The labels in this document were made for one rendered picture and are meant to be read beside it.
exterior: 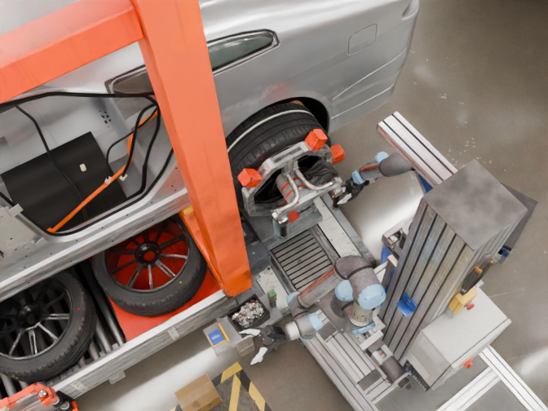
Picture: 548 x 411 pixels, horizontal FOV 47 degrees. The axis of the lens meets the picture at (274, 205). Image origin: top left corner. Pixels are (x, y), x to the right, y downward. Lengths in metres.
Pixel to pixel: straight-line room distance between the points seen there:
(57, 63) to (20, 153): 2.24
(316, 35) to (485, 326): 1.52
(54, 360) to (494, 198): 2.52
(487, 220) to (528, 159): 2.71
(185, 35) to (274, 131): 1.56
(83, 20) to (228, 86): 1.35
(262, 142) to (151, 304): 1.14
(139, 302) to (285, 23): 1.76
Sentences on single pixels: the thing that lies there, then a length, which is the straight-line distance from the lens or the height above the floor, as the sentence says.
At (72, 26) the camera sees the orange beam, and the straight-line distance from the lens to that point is 1.71.
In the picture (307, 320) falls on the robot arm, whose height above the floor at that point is 1.25.
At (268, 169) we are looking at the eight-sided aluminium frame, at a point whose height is 1.11.
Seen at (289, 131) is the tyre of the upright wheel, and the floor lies 1.17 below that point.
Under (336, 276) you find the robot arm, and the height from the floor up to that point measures 1.36.
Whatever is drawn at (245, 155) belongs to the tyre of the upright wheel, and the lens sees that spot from 3.30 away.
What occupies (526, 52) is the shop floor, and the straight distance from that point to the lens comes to 5.46.
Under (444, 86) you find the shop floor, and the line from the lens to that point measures 5.07.
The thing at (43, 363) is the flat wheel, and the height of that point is 0.50.
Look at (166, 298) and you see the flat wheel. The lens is 3.68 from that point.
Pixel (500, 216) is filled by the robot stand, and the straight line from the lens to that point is 2.20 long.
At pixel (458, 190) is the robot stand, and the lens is 2.21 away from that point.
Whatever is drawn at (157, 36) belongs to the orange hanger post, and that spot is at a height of 2.64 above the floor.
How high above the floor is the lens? 3.91
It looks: 63 degrees down
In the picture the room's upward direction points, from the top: 5 degrees counter-clockwise
